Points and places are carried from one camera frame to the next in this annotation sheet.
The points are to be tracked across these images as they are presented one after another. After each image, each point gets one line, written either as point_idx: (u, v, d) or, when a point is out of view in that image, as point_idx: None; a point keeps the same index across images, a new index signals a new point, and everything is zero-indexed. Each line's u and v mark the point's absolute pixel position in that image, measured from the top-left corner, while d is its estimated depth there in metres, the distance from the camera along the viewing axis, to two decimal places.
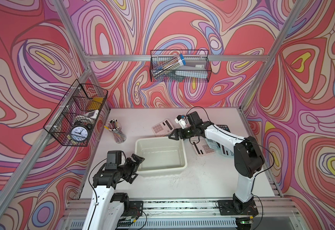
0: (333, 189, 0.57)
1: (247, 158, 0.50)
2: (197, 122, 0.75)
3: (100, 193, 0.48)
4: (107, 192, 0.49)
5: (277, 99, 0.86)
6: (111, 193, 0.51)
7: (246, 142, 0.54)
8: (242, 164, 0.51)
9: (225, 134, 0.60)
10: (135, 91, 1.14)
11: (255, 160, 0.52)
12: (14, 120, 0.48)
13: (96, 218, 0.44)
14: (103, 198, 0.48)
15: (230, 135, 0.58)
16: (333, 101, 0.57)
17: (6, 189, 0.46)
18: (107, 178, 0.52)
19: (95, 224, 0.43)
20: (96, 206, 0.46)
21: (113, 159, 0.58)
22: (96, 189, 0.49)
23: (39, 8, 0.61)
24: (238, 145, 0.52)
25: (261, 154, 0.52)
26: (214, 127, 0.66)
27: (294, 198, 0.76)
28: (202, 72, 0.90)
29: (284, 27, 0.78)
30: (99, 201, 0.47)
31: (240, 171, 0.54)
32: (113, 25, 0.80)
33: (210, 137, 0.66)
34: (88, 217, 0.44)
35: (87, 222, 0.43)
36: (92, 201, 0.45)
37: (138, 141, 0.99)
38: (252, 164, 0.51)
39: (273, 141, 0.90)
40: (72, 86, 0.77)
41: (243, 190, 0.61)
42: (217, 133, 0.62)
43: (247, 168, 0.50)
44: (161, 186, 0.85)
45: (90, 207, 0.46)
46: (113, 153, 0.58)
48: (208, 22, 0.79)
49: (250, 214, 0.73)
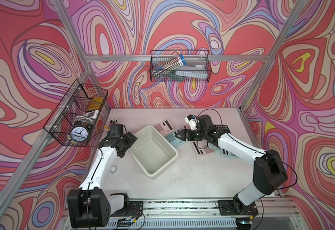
0: (333, 189, 0.57)
1: (269, 175, 0.45)
2: (210, 128, 0.69)
3: (105, 151, 0.54)
4: (111, 151, 0.54)
5: (277, 99, 0.86)
6: (113, 155, 0.55)
7: (267, 155, 0.48)
8: (262, 180, 0.46)
9: (243, 146, 0.54)
10: (135, 91, 1.14)
11: (277, 176, 0.47)
12: (13, 120, 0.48)
13: (101, 167, 0.48)
14: (107, 154, 0.53)
15: (249, 148, 0.52)
16: (333, 101, 0.57)
17: (6, 189, 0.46)
18: (111, 143, 0.58)
19: (99, 171, 0.47)
20: (101, 159, 0.50)
21: (116, 130, 0.64)
22: (102, 150, 0.54)
23: (39, 8, 0.61)
24: (259, 161, 0.46)
25: (284, 170, 0.47)
26: (228, 136, 0.61)
27: (294, 198, 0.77)
28: (202, 72, 0.90)
29: (284, 27, 0.78)
30: (104, 156, 0.52)
31: (260, 186, 0.48)
32: (113, 25, 0.80)
33: (224, 146, 0.60)
34: (94, 166, 0.48)
35: (93, 169, 0.47)
36: (98, 156, 0.52)
37: (148, 127, 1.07)
38: (273, 181, 0.46)
39: (273, 141, 0.90)
40: (72, 86, 0.77)
41: (250, 196, 0.58)
42: (233, 143, 0.56)
43: (269, 185, 0.44)
44: (161, 187, 0.84)
45: (95, 160, 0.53)
46: (116, 125, 0.64)
48: (208, 22, 0.79)
49: (251, 214, 0.73)
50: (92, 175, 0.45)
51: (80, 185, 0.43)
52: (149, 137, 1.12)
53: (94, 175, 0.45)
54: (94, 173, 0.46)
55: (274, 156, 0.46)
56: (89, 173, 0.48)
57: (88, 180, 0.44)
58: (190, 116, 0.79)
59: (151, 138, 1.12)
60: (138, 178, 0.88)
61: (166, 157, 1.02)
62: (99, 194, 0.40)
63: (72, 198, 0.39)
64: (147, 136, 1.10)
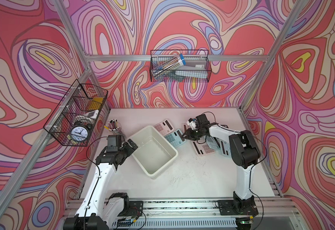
0: (332, 188, 0.57)
1: (240, 149, 0.55)
2: (205, 122, 0.84)
3: (103, 169, 0.51)
4: (109, 168, 0.52)
5: (277, 99, 0.86)
6: (112, 171, 0.53)
7: (242, 134, 0.60)
8: (237, 154, 0.56)
9: (224, 129, 0.67)
10: (135, 91, 1.14)
11: (250, 151, 0.56)
12: (13, 120, 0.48)
13: (98, 189, 0.46)
14: (105, 172, 0.50)
15: (228, 130, 0.65)
16: (333, 102, 0.57)
17: (6, 189, 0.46)
18: (109, 158, 0.55)
19: (97, 194, 0.44)
20: (98, 178, 0.48)
21: (113, 142, 0.61)
22: (99, 167, 0.52)
23: (39, 8, 0.61)
24: (232, 135, 0.58)
25: (256, 145, 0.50)
26: (217, 125, 0.74)
27: (294, 198, 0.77)
28: (202, 72, 0.90)
29: (284, 27, 0.78)
30: (102, 175, 0.49)
31: (236, 160, 0.58)
32: (113, 25, 0.80)
33: (213, 133, 0.73)
34: (92, 187, 0.46)
35: (90, 191, 0.45)
36: (95, 174, 0.50)
37: (148, 127, 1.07)
38: (246, 155, 0.55)
39: (273, 141, 0.90)
40: (72, 86, 0.77)
41: (240, 184, 0.63)
42: (218, 128, 0.71)
43: (241, 157, 0.54)
44: (161, 187, 0.84)
45: (93, 180, 0.48)
46: (113, 136, 0.61)
48: (208, 22, 0.79)
49: (250, 214, 0.73)
50: (89, 199, 0.43)
51: (77, 211, 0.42)
52: (149, 137, 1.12)
53: (90, 199, 0.43)
54: (91, 196, 0.44)
55: (247, 134, 0.57)
56: (85, 196, 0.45)
57: (84, 204, 0.42)
58: (190, 119, 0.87)
59: (151, 138, 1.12)
60: (139, 178, 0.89)
61: (166, 157, 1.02)
62: (96, 221, 0.38)
63: (68, 226, 0.37)
64: (147, 136, 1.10)
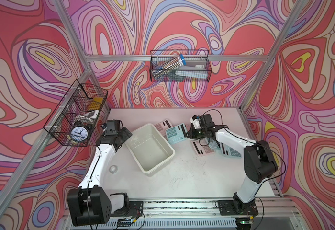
0: (332, 188, 0.57)
1: (257, 163, 0.48)
2: (209, 124, 0.75)
3: (103, 148, 0.53)
4: (109, 148, 0.54)
5: (277, 99, 0.86)
6: (111, 151, 0.55)
7: (258, 145, 0.52)
8: (252, 168, 0.49)
9: (236, 137, 0.59)
10: (135, 91, 1.14)
11: (267, 166, 0.50)
12: (14, 120, 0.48)
13: (99, 165, 0.48)
14: (105, 152, 0.52)
15: (241, 139, 0.57)
16: (333, 101, 0.57)
17: (6, 189, 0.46)
18: (108, 140, 0.57)
19: (98, 170, 0.46)
20: (99, 157, 0.50)
21: (112, 127, 0.63)
22: (99, 147, 0.54)
23: (39, 8, 0.61)
24: (248, 148, 0.50)
25: (273, 159, 0.50)
26: (225, 130, 0.66)
27: (294, 198, 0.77)
28: (202, 72, 0.90)
29: (284, 27, 0.78)
30: (102, 154, 0.51)
31: (251, 175, 0.51)
32: (113, 25, 0.80)
33: (221, 140, 0.65)
34: (93, 165, 0.48)
35: (92, 168, 0.47)
36: (96, 154, 0.52)
37: (147, 125, 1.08)
38: (264, 168, 0.49)
39: (273, 141, 0.90)
40: (72, 86, 0.77)
41: (245, 189, 0.60)
42: (228, 135, 0.62)
43: (257, 172, 0.48)
44: (161, 186, 0.85)
45: (94, 158, 0.50)
46: (112, 121, 0.63)
48: (208, 22, 0.79)
49: (251, 214, 0.73)
50: (91, 173, 0.45)
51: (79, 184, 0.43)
52: (149, 135, 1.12)
53: (92, 173, 0.45)
54: (93, 171, 0.45)
55: (264, 145, 0.50)
56: (87, 172, 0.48)
57: (86, 178, 0.43)
58: (194, 117, 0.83)
59: (150, 135, 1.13)
60: (139, 177, 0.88)
61: (164, 155, 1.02)
62: (99, 191, 0.40)
63: (72, 197, 0.39)
64: (146, 133, 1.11)
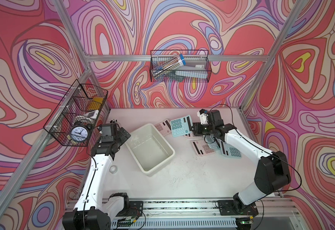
0: (333, 189, 0.57)
1: (272, 178, 0.44)
2: (217, 122, 0.69)
3: (99, 161, 0.49)
4: (106, 160, 0.50)
5: (277, 99, 0.86)
6: (108, 162, 0.51)
7: (273, 156, 0.47)
8: (265, 181, 0.45)
9: (249, 143, 0.53)
10: (135, 91, 1.14)
11: (281, 178, 0.46)
12: (14, 120, 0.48)
13: (96, 181, 0.44)
14: (102, 164, 0.48)
15: (255, 146, 0.51)
16: (333, 101, 0.57)
17: (6, 189, 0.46)
18: (105, 149, 0.52)
19: (95, 187, 0.43)
20: (95, 171, 0.46)
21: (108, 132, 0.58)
22: (94, 159, 0.50)
23: (39, 8, 0.61)
24: (264, 161, 0.45)
25: (288, 173, 0.46)
26: (236, 132, 0.60)
27: (294, 198, 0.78)
28: (202, 72, 0.90)
29: (284, 27, 0.78)
30: (98, 167, 0.47)
31: (261, 186, 0.48)
32: (113, 25, 0.80)
33: (230, 141, 0.60)
34: (89, 180, 0.45)
35: (87, 185, 0.43)
36: (92, 167, 0.48)
37: (148, 124, 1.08)
38: (275, 181, 0.45)
39: (273, 141, 0.90)
40: (72, 86, 0.77)
41: (248, 193, 0.59)
42: (240, 140, 0.56)
43: (271, 187, 0.44)
44: (161, 186, 0.85)
45: (90, 172, 0.46)
46: (107, 126, 0.57)
48: (208, 22, 0.79)
49: (251, 214, 0.73)
50: (87, 192, 0.42)
51: (75, 205, 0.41)
52: (149, 135, 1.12)
53: (88, 192, 0.42)
54: (89, 189, 0.42)
55: (281, 158, 0.45)
56: (83, 190, 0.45)
57: (83, 198, 0.41)
58: (202, 110, 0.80)
59: (150, 135, 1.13)
60: (139, 177, 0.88)
61: (164, 155, 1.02)
62: (96, 213, 0.38)
63: (68, 220, 0.37)
64: (146, 133, 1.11)
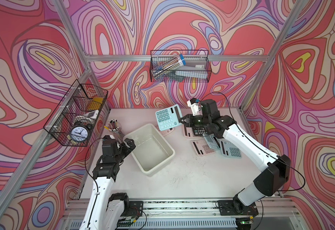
0: (333, 189, 0.57)
1: (275, 184, 0.43)
2: (214, 115, 0.60)
3: (101, 184, 0.49)
4: (107, 183, 0.50)
5: (277, 99, 0.86)
6: (111, 184, 0.52)
7: (279, 162, 0.47)
8: (267, 186, 0.45)
9: (254, 145, 0.48)
10: (135, 91, 1.14)
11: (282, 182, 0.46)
12: (14, 120, 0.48)
13: (98, 207, 0.44)
14: (103, 188, 0.49)
15: (261, 149, 0.47)
16: (334, 102, 0.56)
17: (6, 189, 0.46)
18: (106, 172, 0.53)
19: (97, 213, 0.43)
20: (97, 195, 0.47)
21: (109, 152, 0.57)
22: (96, 181, 0.50)
23: (39, 8, 0.61)
24: (272, 168, 0.42)
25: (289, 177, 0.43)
26: (238, 130, 0.53)
27: (294, 198, 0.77)
28: (202, 72, 0.90)
29: (285, 27, 0.77)
30: (100, 190, 0.48)
31: (261, 188, 0.48)
32: (113, 25, 0.80)
33: (229, 138, 0.54)
34: (90, 206, 0.45)
35: (89, 210, 0.44)
36: (93, 190, 0.48)
37: (148, 124, 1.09)
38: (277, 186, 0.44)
39: (273, 141, 0.90)
40: (72, 86, 0.77)
41: (248, 195, 0.59)
42: (242, 139, 0.50)
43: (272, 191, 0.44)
44: (161, 186, 0.85)
45: (91, 197, 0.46)
46: (108, 145, 0.56)
48: (208, 22, 0.79)
49: (251, 215, 0.73)
50: (89, 219, 0.42)
51: None
52: (149, 135, 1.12)
53: (90, 219, 0.42)
54: (91, 215, 0.43)
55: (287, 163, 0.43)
56: (85, 216, 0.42)
57: (84, 225, 0.41)
58: (193, 100, 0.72)
59: (150, 135, 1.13)
60: (139, 178, 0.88)
61: (164, 155, 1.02)
62: None
63: None
64: (146, 133, 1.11)
